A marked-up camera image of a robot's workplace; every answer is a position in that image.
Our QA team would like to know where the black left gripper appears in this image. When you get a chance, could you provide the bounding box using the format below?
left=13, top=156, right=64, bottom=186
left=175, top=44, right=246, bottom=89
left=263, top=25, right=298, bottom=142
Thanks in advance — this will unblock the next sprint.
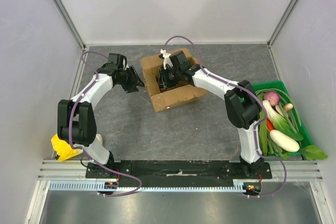
left=117, top=66, right=145, bottom=94

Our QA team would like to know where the brown cardboard express box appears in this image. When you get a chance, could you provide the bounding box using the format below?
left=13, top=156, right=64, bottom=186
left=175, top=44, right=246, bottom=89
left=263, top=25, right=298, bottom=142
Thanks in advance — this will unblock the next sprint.
left=141, top=54, right=207, bottom=112

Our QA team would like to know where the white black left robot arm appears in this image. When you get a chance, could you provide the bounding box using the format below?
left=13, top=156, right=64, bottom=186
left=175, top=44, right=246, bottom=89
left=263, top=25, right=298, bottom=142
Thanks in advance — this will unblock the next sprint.
left=57, top=53, right=144, bottom=178

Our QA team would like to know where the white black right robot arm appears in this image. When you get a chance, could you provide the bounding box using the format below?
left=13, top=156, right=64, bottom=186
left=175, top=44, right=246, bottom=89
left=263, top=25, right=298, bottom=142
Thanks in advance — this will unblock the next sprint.
left=159, top=49, right=264, bottom=179

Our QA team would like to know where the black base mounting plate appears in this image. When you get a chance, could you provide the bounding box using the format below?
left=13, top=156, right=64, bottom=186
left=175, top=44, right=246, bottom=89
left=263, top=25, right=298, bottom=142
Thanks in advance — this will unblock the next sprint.
left=85, top=159, right=272, bottom=179

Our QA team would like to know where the yellow napa cabbage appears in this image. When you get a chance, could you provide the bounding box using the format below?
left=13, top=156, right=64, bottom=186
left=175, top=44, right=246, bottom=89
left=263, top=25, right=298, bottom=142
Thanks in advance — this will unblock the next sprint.
left=51, top=134, right=83, bottom=162

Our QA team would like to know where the purple onion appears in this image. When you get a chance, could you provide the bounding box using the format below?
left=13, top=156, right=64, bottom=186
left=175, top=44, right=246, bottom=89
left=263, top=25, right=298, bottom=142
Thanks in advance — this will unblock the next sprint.
left=263, top=91, right=280, bottom=106

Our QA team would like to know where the green plastic vegetable tray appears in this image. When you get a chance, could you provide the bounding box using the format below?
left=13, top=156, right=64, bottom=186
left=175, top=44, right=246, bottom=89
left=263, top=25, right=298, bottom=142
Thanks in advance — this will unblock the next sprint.
left=249, top=80, right=314, bottom=158

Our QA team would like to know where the red chili pepper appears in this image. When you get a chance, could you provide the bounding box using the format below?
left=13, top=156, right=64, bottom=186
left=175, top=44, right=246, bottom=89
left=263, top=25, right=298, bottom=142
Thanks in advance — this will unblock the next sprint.
left=266, top=119, right=274, bottom=132

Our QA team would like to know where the white bok choy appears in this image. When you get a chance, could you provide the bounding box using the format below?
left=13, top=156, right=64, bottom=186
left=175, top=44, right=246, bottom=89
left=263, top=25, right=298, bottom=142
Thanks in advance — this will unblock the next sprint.
left=262, top=100, right=303, bottom=141

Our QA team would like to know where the brown mushroom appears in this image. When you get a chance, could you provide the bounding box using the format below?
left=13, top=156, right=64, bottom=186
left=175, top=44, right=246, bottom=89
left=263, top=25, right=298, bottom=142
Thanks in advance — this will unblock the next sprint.
left=283, top=103, right=293, bottom=112

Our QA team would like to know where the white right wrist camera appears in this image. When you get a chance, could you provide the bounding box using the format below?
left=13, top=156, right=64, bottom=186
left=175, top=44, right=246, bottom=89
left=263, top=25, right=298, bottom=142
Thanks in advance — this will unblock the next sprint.
left=159, top=49, right=173, bottom=69

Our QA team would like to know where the slotted cable duct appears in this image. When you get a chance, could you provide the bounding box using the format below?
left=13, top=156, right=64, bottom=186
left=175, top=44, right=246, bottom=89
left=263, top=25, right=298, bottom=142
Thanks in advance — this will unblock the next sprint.
left=49, top=180, right=252, bottom=193

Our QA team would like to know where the aluminium frame rail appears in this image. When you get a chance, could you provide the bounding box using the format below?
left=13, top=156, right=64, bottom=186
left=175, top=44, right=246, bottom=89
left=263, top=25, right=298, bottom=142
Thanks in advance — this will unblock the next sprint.
left=38, top=160, right=323, bottom=182

